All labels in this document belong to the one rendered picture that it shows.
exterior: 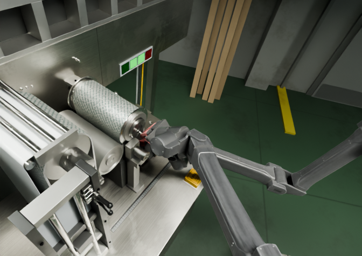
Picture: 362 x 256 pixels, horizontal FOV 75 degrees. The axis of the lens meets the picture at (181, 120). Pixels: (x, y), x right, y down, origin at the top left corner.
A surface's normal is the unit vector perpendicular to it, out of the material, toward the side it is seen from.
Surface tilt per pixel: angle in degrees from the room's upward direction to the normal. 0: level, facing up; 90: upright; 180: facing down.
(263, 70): 90
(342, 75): 90
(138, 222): 0
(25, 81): 90
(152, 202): 0
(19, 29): 90
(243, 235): 21
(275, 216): 0
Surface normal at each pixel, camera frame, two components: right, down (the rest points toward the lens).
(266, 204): 0.15, -0.68
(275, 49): -0.17, 0.70
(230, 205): 0.14, -0.84
